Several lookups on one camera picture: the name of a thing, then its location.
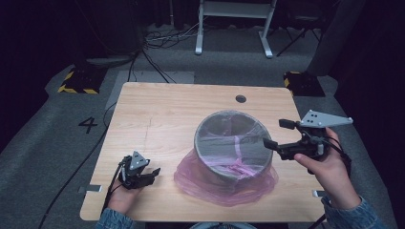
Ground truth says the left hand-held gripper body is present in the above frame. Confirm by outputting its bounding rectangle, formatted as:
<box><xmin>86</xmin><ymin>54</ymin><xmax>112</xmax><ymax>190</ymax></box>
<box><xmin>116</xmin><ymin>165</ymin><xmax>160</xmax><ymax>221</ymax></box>
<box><xmin>117</xmin><ymin>151</ymin><xmax>153</xmax><ymax>191</ymax></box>

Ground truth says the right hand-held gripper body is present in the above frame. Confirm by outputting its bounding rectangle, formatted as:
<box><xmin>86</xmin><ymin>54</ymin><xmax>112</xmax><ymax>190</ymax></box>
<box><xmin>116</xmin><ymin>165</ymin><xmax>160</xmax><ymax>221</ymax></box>
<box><xmin>279</xmin><ymin>109</ymin><xmax>353</xmax><ymax>161</ymax></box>

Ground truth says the pink plastic bag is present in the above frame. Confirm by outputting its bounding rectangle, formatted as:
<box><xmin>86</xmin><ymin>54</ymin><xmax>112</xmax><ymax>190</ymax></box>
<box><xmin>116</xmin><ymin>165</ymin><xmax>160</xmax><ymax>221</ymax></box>
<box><xmin>173</xmin><ymin>110</ymin><xmax>280</xmax><ymax>208</ymax></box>

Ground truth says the green plastic bucket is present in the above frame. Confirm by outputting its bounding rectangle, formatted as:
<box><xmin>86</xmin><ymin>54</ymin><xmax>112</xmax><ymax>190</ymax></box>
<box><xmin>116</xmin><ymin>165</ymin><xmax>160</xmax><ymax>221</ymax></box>
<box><xmin>193</xmin><ymin>109</ymin><xmax>274</xmax><ymax>187</ymax></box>

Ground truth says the person's left hand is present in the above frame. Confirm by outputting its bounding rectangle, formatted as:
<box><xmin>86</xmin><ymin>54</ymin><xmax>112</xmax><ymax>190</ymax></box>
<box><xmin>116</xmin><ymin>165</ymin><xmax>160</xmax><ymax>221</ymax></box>
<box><xmin>106</xmin><ymin>183</ymin><xmax>144</xmax><ymax>216</ymax></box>

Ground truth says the person's right hand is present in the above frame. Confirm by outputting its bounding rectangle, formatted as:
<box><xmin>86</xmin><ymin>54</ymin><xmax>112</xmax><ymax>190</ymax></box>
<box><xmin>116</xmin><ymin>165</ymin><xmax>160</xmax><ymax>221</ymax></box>
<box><xmin>293</xmin><ymin>127</ymin><xmax>363</xmax><ymax>211</ymax></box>

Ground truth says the black yellow striped base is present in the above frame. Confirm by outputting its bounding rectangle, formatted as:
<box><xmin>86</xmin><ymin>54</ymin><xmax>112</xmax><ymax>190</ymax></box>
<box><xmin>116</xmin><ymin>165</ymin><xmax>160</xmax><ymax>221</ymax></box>
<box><xmin>57</xmin><ymin>65</ymin><xmax>108</xmax><ymax>95</ymax></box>
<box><xmin>283</xmin><ymin>71</ymin><xmax>327</xmax><ymax>97</ymax></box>

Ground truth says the grey table edge tab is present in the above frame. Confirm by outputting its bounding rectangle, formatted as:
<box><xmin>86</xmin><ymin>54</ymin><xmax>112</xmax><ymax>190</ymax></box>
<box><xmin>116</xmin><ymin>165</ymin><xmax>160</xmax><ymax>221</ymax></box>
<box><xmin>77</xmin><ymin>184</ymin><xmax>103</xmax><ymax>195</ymax></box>

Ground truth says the black folding tripod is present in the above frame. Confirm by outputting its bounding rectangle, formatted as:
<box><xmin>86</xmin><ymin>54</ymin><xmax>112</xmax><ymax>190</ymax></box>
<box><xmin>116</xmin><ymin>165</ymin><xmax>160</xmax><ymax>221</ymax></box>
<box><xmin>276</xmin><ymin>12</ymin><xmax>323</xmax><ymax>58</ymax></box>

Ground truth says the person's denim lap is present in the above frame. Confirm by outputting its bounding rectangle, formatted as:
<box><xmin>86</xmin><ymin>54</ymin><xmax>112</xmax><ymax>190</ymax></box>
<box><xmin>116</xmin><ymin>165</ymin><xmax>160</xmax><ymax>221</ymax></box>
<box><xmin>190</xmin><ymin>221</ymin><xmax>258</xmax><ymax>229</ymax></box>

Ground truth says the grey curtain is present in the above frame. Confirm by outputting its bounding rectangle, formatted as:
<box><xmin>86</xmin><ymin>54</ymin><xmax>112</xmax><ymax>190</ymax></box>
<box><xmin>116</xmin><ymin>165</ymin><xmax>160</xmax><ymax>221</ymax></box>
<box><xmin>306</xmin><ymin>0</ymin><xmax>367</xmax><ymax>77</ymax></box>

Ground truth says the white metal stand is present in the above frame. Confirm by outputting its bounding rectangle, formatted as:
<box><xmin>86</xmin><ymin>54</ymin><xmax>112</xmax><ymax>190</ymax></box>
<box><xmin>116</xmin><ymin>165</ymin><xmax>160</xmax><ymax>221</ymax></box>
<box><xmin>194</xmin><ymin>0</ymin><xmax>278</xmax><ymax>59</ymax></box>

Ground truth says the left hand-held gripper cable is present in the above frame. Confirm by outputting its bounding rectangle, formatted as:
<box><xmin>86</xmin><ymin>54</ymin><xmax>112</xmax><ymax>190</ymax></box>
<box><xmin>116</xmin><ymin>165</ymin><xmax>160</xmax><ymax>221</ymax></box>
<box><xmin>104</xmin><ymin>155</ymin><xmax>129</xmax><ymax>212</ymax></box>

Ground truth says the hand-held gripper cable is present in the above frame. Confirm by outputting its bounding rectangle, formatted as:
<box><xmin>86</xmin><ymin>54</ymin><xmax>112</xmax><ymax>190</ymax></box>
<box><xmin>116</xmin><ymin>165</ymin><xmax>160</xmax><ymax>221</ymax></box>
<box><xmin>104</xmin><ymin>155</ymin><xmax>129</xmax><ymax>212</ymax></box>
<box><xmin>307</xmin><ymin>135</ymin><xmax>353</xmax><ymax>229</ymax></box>

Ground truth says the right hand-held gripper cable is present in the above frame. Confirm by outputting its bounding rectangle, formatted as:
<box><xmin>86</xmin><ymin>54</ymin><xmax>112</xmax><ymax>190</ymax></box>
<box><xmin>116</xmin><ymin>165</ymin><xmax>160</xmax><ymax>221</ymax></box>
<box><xmin>307</xmin><ymin>135</ymin><xmax>353</xmax><ymax>229</ymax></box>

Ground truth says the long black floor cable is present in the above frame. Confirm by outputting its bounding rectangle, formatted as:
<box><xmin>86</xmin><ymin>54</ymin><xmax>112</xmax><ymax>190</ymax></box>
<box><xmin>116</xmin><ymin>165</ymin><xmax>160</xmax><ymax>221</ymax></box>
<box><xmin>37</xmin><ymin>100</ymin><xmax>118</xmax><ymax>229</ymax></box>

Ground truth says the bundle of floor cables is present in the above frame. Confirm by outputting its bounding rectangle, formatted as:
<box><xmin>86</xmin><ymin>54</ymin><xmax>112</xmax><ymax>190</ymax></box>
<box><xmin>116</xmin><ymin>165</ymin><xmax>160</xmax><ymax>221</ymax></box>
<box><xmin>142</xmin><ymin>21</ymin><xmax>204</xmax><ymax>51</ymax></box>

